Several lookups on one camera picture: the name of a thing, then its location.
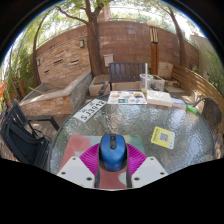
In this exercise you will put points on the slim tree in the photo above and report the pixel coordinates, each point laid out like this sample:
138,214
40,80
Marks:
180,43

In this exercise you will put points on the square concrete planter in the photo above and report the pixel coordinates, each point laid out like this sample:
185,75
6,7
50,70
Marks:
96,88

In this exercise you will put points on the dark slatted wooden chair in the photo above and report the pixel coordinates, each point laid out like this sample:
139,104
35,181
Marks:
126,71

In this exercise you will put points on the black metal chair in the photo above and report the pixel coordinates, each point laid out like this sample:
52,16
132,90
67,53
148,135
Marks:
20,136

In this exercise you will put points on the wall lamp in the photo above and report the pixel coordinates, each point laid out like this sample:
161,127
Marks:
82,43
38,62

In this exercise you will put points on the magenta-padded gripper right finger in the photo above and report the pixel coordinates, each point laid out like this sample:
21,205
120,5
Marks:
148,170

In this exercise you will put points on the thin purple book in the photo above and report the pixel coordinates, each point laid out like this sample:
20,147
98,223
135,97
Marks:
179,103

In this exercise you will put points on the brown wicker chair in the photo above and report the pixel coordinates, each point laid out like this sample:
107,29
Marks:
210,113

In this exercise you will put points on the printed picture sheet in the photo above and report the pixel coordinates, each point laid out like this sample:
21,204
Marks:
126,97

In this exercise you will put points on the yellow code card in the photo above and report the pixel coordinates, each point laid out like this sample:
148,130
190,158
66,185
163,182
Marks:
162,137

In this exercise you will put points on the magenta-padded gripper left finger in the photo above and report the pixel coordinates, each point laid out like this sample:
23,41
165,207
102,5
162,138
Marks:
76,171

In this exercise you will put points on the green bottle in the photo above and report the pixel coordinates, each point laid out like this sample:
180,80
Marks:
192,109

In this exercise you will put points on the grey wall box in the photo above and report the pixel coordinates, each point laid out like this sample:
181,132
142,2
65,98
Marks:
108,60

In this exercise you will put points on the stone planter box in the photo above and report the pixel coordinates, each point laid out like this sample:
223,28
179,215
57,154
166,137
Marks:
158,84

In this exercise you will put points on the clear plastic cup with straw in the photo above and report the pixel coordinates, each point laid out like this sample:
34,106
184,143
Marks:
145,83

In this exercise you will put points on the wooden garden lamp post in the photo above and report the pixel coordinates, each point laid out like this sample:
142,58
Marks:
154,50

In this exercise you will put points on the blue computer mouse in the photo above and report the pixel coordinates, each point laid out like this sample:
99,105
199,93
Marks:
113,153

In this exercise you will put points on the beige stone block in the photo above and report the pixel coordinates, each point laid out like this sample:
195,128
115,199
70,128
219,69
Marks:
165,70

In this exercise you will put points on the floral red mouse pad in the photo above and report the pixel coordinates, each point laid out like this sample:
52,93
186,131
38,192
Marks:
76,143

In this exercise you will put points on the white licence plate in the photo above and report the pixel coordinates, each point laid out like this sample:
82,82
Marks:
89,110

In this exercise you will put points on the forked tree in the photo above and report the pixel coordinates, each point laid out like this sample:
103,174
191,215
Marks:
94,50

